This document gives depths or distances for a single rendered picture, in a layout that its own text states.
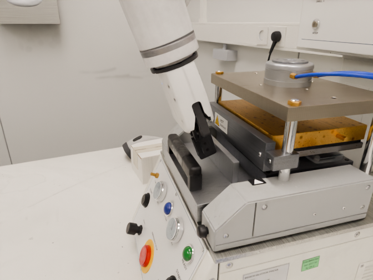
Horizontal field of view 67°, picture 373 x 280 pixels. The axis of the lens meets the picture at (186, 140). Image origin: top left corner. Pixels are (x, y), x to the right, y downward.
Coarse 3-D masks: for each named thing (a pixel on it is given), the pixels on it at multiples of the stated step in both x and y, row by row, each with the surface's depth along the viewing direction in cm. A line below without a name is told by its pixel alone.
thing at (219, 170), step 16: (192, 144) 60; (176, 160) 53; (208, 160) 53; (224, 160) 47; (176, 176) 51; (208, 176) 47; (224, 176) 47; (240, 176) 47; (192, 192) 43; (208, 192) 43; (192, 208) 43
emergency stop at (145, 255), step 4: (144, 248) 55; (148, 248) 54; (140, 252) 56; (144, 252) 54; (148, 252) 53; (140, 256) 55; (144, 256) 54; (148, 256) 53; (140, 260) 55; (144, 260) 53; (148, 260) 53; (140, 264) 54; (144, 264) 53
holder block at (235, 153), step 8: (216, 136) 61; (224, 144) 57; (232, 144) 54; (232, 152) 54; (240, 152) 50; (240, 160) 51; (248, 160) 48; (304, 160) 47; (344, 160) 47; (248, 168) 48; (256, 168) 45; (296, 168) 45; (304, 168) 45; (312, 168) 45; (320, 168) 46; (256, 176) 46; (264, 176) 43; (272, 176) 43
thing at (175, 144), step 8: (168, 136) 54; (176, 136) 53; (168, 144) 55; (176, 144) 50; (184, 144) 50; (168, 152) 56; (176, 152) 49; (184, 152) 47; (184, 160) 45; (192, 160) 44; (184, 168) 45; (192, 168) 42; (200, 168) 42; (192, 176) 42; (200, 176) 43; (192, 184) 43; (200, 184) 43
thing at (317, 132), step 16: (240, 112) 51; (256, 112) 51; (256, 128) 44; (272, 128) 43; (304, 128) 43; (320, 128) 43; (336, 128) 43; (352, 128) 44; (304, 144) 42; (320, 144) 43; (336, 144) 45; (352, 144) 45
